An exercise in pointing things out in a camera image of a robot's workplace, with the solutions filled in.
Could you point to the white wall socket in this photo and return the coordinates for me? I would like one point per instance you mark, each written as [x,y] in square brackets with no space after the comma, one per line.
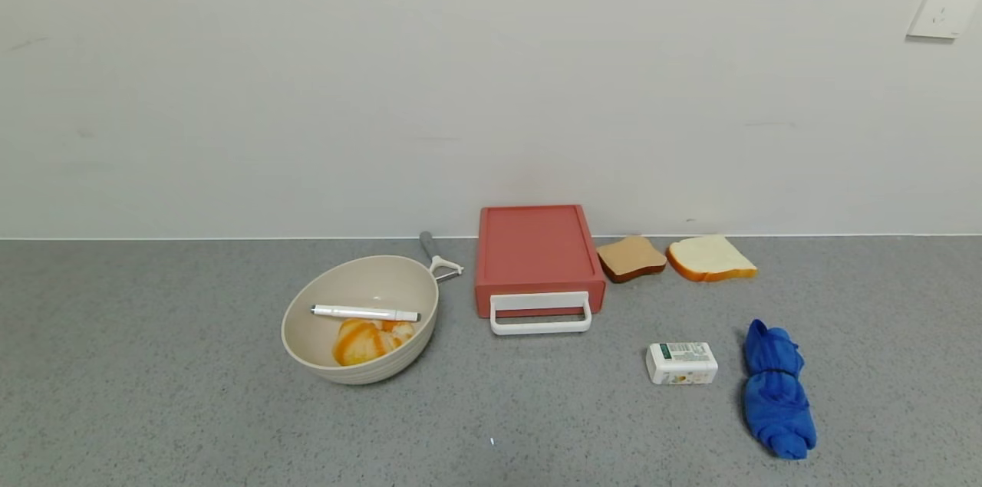
[945,5]

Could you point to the red drawer case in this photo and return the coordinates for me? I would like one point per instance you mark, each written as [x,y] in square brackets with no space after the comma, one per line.
[537,241]

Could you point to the brown toast slice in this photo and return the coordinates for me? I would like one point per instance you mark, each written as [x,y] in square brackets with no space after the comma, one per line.
[631,258]

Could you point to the small white printed box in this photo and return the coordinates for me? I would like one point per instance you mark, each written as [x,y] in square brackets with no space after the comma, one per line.
[681,363]

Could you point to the white bread slice orange crust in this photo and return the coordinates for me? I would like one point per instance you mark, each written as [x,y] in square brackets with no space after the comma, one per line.
[710,258]

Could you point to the blue bundled cloth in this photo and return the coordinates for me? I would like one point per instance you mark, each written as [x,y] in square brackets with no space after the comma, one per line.
[776,395]

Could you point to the orange striped croissant toy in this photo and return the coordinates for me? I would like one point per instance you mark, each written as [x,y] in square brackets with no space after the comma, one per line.
[364,345]

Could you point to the white marker pen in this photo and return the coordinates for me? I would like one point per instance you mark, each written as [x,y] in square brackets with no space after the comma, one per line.
[360,312]

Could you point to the beige round bowl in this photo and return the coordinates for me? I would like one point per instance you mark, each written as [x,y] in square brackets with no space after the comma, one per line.
[360,284]

